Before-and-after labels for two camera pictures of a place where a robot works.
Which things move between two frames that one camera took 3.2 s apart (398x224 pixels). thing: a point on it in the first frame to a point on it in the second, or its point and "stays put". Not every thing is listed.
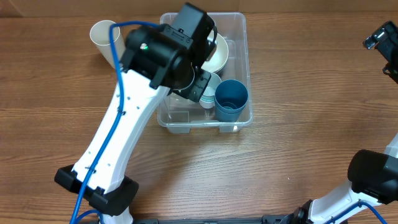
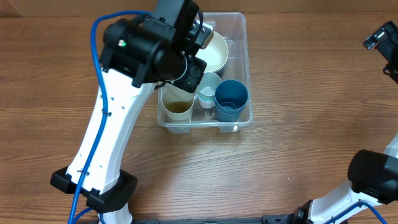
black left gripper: [187, 91] to [180, 82]
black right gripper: [388, 46] stays put
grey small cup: [213, 81] stays put
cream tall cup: [101, 35] to [176, 100]
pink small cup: [207, 102] stays put
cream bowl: [214, 64] stays put
